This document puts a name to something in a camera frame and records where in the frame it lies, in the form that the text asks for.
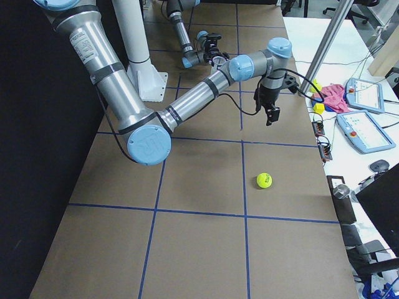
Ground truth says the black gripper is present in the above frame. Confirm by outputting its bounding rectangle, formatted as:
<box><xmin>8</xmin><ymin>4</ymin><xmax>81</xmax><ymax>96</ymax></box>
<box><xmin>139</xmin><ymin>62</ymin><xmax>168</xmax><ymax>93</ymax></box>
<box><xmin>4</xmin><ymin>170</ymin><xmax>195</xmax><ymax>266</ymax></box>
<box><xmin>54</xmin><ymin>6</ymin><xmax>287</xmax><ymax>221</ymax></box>
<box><xmin>254</xmin><ymin>87</ymin><xmax>280</xmax><ymax>126</ymax></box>
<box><xmin>203</xmin><ymin>44</ymin><xmax>230</xmax><ymax>66</ymax></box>

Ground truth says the pink cloth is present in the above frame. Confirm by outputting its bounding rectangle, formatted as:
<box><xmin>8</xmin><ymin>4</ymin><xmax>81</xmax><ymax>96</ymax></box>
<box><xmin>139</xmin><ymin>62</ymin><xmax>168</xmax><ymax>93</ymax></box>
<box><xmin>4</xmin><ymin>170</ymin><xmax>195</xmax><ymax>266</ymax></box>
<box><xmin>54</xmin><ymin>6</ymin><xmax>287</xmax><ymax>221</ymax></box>
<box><xmin>321</xmin><ymin>84</ymin><xmax>350</xmax><ymax>113</ymax></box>

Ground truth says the lower teach pendant tablet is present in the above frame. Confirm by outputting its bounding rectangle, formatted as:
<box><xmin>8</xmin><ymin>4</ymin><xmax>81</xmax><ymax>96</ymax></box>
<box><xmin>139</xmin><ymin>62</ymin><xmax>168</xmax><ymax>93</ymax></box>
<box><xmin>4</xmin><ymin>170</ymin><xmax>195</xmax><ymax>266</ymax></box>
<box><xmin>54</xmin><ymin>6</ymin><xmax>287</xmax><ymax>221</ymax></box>
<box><xmin>336</xmin><ymin>110</ymin><xmax>396</xmax><ymax>154</ymax></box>

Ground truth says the black computer mouse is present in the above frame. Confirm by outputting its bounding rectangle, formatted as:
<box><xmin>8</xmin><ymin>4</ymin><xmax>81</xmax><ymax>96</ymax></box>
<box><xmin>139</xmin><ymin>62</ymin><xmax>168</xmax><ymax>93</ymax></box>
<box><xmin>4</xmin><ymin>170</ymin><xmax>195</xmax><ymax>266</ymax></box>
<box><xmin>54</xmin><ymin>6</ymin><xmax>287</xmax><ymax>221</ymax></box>
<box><xmin>369</xmin><ymin>159</ymin><xmax>390</xmax><ymax>173</ymax></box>

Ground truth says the silver metal cylinder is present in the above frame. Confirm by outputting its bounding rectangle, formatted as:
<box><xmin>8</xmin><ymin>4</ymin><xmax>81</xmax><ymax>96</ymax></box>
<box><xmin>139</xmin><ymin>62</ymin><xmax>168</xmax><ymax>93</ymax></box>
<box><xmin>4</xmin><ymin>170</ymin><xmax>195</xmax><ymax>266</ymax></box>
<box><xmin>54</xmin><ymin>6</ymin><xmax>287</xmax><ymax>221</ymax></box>
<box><xmin>332</xmin><ymin>184</ymin><xmax>351</xmax><ymax>199</ymax></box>

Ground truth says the black monitor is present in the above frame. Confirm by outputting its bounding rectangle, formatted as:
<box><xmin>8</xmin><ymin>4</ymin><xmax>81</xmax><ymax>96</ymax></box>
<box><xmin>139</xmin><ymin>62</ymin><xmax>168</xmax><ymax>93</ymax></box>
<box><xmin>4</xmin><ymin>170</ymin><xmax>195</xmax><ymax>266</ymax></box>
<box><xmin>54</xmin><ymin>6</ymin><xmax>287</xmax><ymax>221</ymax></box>
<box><xmin>357</xmin><ymin>164</ymin><xmax>399</xmax><ymax>256</ymax></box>

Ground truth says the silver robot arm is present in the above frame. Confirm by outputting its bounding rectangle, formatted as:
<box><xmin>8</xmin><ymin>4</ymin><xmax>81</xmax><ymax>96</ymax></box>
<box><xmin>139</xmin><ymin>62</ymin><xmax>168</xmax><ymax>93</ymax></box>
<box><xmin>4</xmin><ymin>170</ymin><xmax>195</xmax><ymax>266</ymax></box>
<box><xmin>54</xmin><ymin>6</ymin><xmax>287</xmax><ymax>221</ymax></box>
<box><xmin>166</xmin><ymin>0</ymin><xmax>229</xmax><ymax>69</ymax></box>
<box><xmin>37</xmin><ymin>1</ymin><xmax>292</xmax><ymax>165</ymax></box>

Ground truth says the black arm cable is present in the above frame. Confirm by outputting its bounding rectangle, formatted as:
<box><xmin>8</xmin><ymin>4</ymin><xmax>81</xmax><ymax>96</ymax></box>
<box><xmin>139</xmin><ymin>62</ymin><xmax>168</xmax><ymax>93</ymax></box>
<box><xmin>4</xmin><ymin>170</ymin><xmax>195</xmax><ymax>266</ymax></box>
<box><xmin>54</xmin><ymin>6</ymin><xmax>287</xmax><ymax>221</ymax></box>
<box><xmin>223</xmin><ymin>68</ymin><xmax>325</xmax><ymax>116</ymax></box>

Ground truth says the black power adapter board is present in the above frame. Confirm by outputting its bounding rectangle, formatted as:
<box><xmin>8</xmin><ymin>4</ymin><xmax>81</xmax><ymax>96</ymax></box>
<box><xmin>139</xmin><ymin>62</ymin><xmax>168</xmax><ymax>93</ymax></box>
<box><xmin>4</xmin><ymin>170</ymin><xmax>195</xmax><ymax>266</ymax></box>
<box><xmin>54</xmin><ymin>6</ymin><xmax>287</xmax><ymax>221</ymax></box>
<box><xmin>312</xmin><ymin>120</ymin><xmax>325</xmax><ymax>136</ymax></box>
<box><xmin>317</xmin><ymin>142</ymin><xmax>332</xmax><ymax>162</ymax></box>

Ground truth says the yellow toy block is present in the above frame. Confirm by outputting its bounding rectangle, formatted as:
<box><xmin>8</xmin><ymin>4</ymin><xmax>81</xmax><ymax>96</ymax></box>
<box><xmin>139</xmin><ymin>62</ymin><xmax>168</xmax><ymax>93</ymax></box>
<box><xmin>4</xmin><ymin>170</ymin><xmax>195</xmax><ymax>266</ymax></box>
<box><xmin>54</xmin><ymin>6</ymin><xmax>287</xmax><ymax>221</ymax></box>
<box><xmin>313</xmin><ymin>103</ymin><xmax>325</xmax><ymax>115</ymax></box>

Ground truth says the yellow Roland Garros tennis ball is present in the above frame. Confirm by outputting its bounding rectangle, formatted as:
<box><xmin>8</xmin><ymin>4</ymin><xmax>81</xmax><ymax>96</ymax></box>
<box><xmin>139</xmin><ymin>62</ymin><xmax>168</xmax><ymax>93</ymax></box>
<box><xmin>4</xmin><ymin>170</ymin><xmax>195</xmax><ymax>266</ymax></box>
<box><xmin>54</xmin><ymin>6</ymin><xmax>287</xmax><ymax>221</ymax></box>
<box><xmin>256</xmin><ymin>173</ymin><xmax>272</xmax><ymax>189</ymax></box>

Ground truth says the white pedestal column base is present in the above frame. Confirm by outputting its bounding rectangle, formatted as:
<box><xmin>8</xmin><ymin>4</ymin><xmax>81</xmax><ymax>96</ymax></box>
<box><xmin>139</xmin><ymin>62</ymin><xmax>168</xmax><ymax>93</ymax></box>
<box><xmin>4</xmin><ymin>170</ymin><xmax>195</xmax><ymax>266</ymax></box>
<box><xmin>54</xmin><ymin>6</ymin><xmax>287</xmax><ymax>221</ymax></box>
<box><xmin>112</xmin><ymin>0</ymin><xmax>168</xmax><ymax>102</ymax></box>

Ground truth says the aluminium frame post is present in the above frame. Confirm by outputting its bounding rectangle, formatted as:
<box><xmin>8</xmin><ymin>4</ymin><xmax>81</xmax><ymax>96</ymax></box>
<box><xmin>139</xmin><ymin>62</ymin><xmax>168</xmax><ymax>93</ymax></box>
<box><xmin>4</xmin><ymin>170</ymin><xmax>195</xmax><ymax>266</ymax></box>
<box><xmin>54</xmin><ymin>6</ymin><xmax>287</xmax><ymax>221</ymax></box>
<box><xmin>300</xmin><ymin>0</ymin><xmax>354</xmax><ymax>92</ymax></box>

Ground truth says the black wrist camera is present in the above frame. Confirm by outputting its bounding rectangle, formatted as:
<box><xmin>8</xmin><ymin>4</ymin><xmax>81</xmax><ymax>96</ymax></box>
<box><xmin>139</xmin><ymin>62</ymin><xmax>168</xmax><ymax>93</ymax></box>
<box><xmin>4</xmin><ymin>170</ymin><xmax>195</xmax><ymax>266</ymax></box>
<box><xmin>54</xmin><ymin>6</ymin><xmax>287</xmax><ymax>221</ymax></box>
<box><xmin>206</xmin><ymin>33</ymin><xmax>222</xmax><ymax>45</ymax></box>
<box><xmin>282</xmin><ymin>74</ymin><xmax>299</xmax><ymax>94</ymax></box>

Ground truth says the teach pendant tablet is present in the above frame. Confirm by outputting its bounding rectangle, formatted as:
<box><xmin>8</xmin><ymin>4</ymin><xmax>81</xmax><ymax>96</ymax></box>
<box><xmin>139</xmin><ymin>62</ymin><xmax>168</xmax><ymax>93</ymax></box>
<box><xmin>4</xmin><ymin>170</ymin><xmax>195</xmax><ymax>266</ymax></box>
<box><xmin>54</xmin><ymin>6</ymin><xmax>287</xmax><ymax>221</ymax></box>
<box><xmin>336</xmin><ymin>110</ymin><xmax>396</xmax><ymax>154</ymax></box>
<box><xmin>345</xmin><ymin>77</ymin><xmax>385</xmax><ymax>114</ymax></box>

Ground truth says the blue toy block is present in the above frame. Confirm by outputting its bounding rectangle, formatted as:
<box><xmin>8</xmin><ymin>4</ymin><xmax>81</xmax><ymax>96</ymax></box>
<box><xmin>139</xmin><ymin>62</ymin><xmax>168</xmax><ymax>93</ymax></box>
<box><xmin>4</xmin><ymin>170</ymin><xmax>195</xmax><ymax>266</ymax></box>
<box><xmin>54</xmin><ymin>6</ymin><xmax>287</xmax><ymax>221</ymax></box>
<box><xmin>311</xmin><ymin>97</ymin><xmax>324</xmax><ymax>103</ymax></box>

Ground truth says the white blue tennis ball can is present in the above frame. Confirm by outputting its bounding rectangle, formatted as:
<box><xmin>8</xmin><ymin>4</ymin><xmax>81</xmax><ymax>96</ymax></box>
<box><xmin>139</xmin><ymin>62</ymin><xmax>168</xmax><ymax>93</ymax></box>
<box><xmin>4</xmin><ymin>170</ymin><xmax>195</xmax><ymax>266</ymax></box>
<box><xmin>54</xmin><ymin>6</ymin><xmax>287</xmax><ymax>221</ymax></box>
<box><xmin>210</xmin><ymin>56</ymin><xmax>226</xmax><ymax>75</ymax></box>

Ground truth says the spare yellow tennis ball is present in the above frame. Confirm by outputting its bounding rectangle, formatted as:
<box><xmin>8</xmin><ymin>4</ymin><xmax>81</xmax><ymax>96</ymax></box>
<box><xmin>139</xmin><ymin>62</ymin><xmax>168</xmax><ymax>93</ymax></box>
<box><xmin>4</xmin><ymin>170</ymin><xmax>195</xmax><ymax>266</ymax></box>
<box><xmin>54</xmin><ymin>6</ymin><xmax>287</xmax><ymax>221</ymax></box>
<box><xmin>309</xmin><ymin>79</ymin><xmax>322</xmax><ymax>93</ymax></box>

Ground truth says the upper teach pendant tablet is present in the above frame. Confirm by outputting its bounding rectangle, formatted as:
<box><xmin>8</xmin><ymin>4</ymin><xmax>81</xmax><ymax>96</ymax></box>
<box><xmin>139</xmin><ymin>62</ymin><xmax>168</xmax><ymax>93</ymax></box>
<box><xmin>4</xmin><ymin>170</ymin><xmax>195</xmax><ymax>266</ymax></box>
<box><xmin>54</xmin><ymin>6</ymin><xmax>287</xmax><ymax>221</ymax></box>
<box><xmin>345</xmin><ymin>77</ymin><xmax>385</xmax><ymax>114</ymax></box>

